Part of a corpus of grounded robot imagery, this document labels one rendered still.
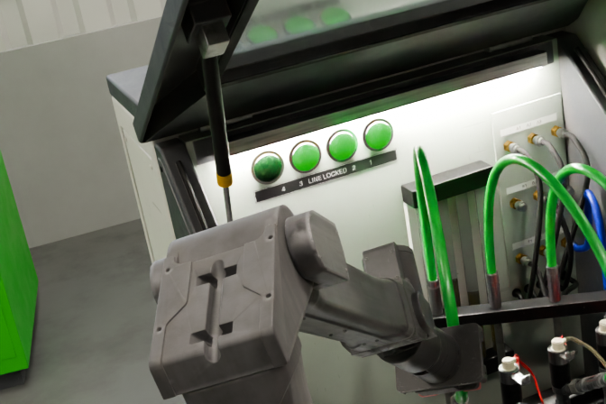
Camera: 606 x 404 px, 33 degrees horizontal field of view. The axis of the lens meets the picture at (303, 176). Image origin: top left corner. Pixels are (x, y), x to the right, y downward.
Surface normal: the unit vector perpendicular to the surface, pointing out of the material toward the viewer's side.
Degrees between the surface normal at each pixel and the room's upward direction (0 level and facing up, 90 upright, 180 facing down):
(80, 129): 90
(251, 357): 86
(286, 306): 78
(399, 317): 73
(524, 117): 90
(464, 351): 47
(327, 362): 90
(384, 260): 39
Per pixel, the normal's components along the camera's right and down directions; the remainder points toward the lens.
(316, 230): 0.92, -0.31
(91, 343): -0.17, -0.92
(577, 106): -0.91, 0.28
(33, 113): 0.30, 0.29
